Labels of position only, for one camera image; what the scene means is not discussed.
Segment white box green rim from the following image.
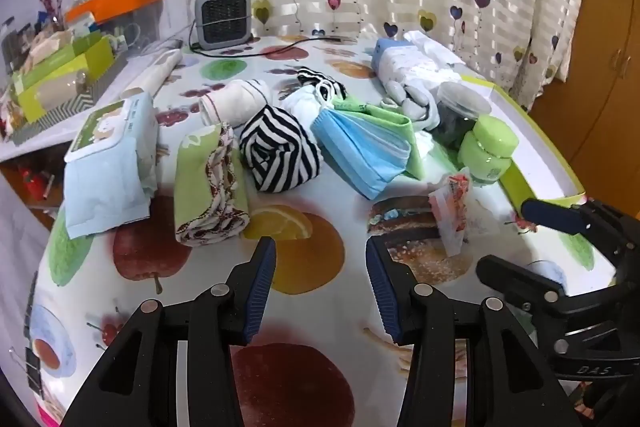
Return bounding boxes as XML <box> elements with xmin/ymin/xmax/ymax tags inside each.
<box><xmin>440</xmin><ymin>72</ymin><xmax>588</xmax><ymax>233</ymax></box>

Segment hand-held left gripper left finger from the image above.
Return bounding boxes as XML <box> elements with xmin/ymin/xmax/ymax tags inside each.
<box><xmin>60</xmin><ymin>237</ymin><xmax>277</xmax><ymax>427</ymax></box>

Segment small black white striped sock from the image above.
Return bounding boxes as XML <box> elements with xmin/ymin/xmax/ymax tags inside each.
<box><xmin>297</xmin><ymin>68</ymin><xmax>348</xmax><ymax>102</ymax></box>

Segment wooden wardrobe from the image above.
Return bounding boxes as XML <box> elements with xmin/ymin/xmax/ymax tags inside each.
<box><xmin>530</xmin><ymin>0</ymin><xmax>640</xmax><ymax>218</ymax></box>

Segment blue white tissue pack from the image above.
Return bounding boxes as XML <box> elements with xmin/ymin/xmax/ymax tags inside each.
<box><xmin>375</xmin><ymin>31</ymin><xmax>468</xmax><ymax>96</ymax></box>

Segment grey white sock bundle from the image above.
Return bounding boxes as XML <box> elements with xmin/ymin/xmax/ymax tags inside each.
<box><xmin>382</xmin><ymin>82</ymin><xmax>443</xmax><ymax>134</ymax></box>

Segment white knotted sock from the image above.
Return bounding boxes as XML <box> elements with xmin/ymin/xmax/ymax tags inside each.
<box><xmin>282</xmin><ymin>86</ymin><xmax>331</xmax><ymax>128</ymax></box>

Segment orange lidded clear container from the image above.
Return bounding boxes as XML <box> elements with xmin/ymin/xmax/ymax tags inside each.
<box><xmin>65</xmin><ymin>0</ymin><xmax>163</xmax><ymax>54</ymax></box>

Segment green cream jar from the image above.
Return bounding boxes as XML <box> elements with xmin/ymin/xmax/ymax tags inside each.
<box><xmin>457</xmin><ymin>117</ymin><xmax>521</xmax><ymax>185</ymax></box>

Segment red white snack packet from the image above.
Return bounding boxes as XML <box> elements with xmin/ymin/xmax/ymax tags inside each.
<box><xmin>430</xmin><ymin>174</ymin><xmax>483</xmax><ymax>258</ymax></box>

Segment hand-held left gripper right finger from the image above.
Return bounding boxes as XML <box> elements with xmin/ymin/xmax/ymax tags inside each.
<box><xmin>366</xmin><ymin>237</ymin><xmax>583</xmax><ymax>427</ymax></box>

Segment green cloth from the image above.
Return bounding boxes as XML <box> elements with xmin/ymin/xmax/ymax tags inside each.
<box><xmin>327</xmin><ymin>97</ymin><xmax>426</xmax><ymax>180</ymax></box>

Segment black heater cable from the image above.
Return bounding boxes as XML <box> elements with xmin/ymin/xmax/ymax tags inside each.
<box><xmin>190</xmin><ymin>34</ymin><xmax>361</xmax><ymax>56</ymax></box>

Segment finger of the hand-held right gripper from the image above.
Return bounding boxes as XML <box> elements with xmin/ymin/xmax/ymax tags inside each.
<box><xmin>475</xmin><ymin>255</ymin><xmax>569</xmax><ymax>309</ymax></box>
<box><xmin>520</xmin><ymin>197</ymin><xmax>640</xmax><ymax>254</ymax></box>

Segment clear plastic jar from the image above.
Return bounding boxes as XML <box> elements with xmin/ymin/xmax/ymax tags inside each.
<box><xmin>432</xmin><ymin>82</ymin><xmax>493</xmax><ymax>148</ymax></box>

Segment grey space heater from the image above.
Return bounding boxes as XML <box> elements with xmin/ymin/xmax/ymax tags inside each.
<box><xmin>194</xmin><ymin>0</ymin><xmax>252</xmax><ymax>51</ymax></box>

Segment green cardboard boxes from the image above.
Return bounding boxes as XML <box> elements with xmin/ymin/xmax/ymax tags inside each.
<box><xmin>10</xmin><ymin>34</ymin><xmax>116</xmax><ymax>122</ymax></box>

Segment green patterned towel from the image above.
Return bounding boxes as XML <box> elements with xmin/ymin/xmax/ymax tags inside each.
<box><xmin>173</xmin><ymin>123</ymin><xmax>251</xmax><ymax>248</ymax></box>

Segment white cloth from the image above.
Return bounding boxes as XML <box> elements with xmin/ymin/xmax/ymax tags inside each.
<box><xmin>0</xmin><ymin>37</ymin><xmax>186</xmax><ymax>164</ymax></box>

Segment wet wipes pack green lid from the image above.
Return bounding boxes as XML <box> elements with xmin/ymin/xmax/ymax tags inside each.
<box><xmin>64</xmin><ymin>93</ymin><xmax>160</xmax><ymax>239</ymax></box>

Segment grey chevron box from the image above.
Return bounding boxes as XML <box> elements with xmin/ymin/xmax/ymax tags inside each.
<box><xmin>12</xmin><ymin>57</ymin><xmax>128</xmax><ymax>145</ymax></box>

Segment white sock red stitch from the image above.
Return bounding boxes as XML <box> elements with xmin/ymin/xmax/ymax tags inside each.
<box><xmin>199</xmin><ymin>79</ymin><xmax>273</xmax><ymax>126</ymax></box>

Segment large black white striped sock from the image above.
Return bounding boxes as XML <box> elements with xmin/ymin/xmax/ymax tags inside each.
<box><xmin>239</xmin><ymin>105</ymin><xmax>322</xmax><ymax>194</ymax></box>

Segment blue face mask stack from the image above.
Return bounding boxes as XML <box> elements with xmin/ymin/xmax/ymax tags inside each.
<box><xmin>311</xmin><ymin>108</ymin><xmax>413</xmax><ymax>200</ymax></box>

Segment fruit print tablecloth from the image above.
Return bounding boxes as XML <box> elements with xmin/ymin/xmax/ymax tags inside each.
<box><xmin>30</xmin><ymin>34</ymin><xmax>616</xmax><ymax>427</ymax></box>

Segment white rolled sheet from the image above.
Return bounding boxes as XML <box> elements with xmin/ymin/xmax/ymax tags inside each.
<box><xmin>122</xmin><ymin>49</ymin><xmax>183</xmax><ymax>102</ymax></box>

